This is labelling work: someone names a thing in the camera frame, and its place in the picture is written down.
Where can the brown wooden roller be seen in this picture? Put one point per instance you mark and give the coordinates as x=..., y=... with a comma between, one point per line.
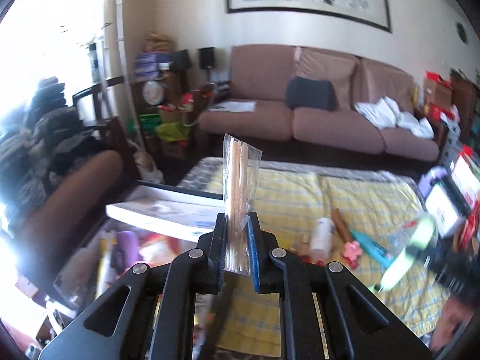
x=341, y=226

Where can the clear plastic green bottle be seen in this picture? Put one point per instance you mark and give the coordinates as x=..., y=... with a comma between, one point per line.
x=423, y=234

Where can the round desk clock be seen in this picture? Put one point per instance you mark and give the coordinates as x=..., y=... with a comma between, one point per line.
x=153, y=92

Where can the white cardboard box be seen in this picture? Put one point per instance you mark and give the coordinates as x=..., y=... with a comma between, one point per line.
x=170, y=211

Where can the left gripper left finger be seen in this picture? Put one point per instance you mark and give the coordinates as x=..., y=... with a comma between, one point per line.
x=149, y=312

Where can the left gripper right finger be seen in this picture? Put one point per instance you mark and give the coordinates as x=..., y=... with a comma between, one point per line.
x=325, y=312

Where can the white clothes on sofa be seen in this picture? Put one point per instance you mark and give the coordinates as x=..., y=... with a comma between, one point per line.
x=385, y=114

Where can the teal spray bottle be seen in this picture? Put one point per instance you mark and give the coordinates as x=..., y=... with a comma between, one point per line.
x=376, y=251

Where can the pink flower toy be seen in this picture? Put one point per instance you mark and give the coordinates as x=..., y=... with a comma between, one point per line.
x=352, y=251

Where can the brown armchair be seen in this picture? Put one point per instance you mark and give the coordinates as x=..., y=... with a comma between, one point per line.
x=51, y=230

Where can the dark blue cushion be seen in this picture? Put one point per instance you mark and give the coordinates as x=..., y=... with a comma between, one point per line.
x=317, y=94

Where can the white pill bottle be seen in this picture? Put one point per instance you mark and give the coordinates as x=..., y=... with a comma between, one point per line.
x=322, y=240

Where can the papers on sofa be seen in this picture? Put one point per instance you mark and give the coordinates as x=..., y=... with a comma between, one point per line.
x=233, y=107

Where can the black speaker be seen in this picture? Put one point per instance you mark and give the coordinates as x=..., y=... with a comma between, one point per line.
x=207, y=58

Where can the stack of folded clothes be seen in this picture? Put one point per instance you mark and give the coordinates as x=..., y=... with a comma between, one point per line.
x=49, y=143

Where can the wooden chopsticks packet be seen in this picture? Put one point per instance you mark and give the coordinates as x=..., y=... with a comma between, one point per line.
x=241, y=164

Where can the yellow plaid cloth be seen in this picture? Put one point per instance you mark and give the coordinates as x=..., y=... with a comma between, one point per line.
x=296, y=206

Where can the brown fabric sofa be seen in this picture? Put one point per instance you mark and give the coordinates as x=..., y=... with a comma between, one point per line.
x=261, y=74

